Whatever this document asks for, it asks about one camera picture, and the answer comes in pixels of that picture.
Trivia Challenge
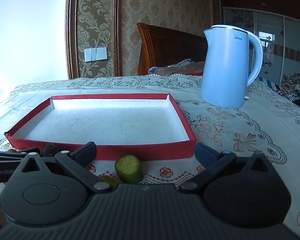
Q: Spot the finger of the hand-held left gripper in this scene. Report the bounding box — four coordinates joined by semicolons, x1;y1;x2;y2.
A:
0;149;42;161

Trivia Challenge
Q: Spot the dark round eggplant piece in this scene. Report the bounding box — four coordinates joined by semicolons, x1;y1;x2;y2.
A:
41;144;61;157

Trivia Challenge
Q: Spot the brown wooden headboard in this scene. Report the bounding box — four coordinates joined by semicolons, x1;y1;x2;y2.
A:
136;22;208;76

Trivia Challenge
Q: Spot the white wall light switch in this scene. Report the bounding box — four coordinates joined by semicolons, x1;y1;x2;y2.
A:
84;47;107;62

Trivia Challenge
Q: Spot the floral lace tablecloth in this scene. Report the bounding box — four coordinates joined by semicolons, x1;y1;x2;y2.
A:
0;75;300;235

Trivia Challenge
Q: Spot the gold framed wallpaper panel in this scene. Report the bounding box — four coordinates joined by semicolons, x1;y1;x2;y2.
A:
65;0;122;80

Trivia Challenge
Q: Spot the light blue electric kettle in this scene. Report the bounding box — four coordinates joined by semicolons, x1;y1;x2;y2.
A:
200;24;263;108

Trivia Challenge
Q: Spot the red shallow cardboard tray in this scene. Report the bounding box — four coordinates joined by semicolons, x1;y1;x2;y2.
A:
4;93;197;161

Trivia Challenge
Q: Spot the green cucumber piece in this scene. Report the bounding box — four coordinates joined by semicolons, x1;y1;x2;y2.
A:
114;154;143;183

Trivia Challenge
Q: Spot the yellow-green round fruit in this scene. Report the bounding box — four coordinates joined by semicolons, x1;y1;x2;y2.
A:
98;175;119;190

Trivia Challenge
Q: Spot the sliding door wardrobe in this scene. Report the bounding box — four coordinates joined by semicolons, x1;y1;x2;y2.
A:
219;0;300;88

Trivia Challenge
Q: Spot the pink brown blanket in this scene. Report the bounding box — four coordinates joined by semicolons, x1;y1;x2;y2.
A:
148;59;205;77

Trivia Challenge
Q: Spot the dark patterned cloth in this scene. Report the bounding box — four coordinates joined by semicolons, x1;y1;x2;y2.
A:
271;74;300;110

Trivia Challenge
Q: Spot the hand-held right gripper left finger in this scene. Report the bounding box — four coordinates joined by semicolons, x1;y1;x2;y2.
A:
20;142;110;194

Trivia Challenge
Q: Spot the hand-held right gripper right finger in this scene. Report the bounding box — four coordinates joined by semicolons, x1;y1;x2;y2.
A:
179;142;277;194

